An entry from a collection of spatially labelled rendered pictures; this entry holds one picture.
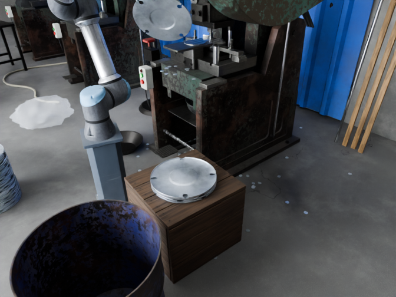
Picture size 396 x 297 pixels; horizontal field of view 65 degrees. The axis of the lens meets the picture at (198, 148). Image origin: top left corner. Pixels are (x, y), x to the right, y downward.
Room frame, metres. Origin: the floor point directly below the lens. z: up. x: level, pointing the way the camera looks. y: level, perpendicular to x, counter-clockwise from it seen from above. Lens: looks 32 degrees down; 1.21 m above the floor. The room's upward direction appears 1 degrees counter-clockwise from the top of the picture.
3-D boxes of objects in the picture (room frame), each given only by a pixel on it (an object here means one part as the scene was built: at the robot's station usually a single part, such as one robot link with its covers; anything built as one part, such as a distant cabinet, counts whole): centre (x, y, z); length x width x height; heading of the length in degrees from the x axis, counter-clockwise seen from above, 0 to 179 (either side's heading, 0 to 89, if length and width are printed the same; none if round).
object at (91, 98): (1.35, 0.48, 0.62); 0.13 x 0.12 x 0.14; 149
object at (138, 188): (1.08, 0.06, 0.18); 0.40 x 0.38 x 0.35; 126
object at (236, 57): (1.73, -0.20, 0.76); 0.17 x 0.06 x 0.10; 39
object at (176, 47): (1.75, 0.05, 0.72); 0.25 x 0.14 x 0.14; 129
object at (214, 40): (1.86, -0.09, 0.76); 0.15 x 0.09 x 0.05; 39
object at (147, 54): (1.96, 0.28, 0.62); 0.10 x 0.06 x 0.20; 39
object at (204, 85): (1.74, -0.37, 0.45); 0.92 x 0.12 x 0.90; 129
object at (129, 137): (1.92, 0.54, 0.04); 0.30 x 0.30 x 0.07
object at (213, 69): (1.86, -0.09, 0.68); 0.45 x 0.30 x 0.06; 39
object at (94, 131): (1.35, 0.48, 0.50); 0.15 x 0.15 x 0.10
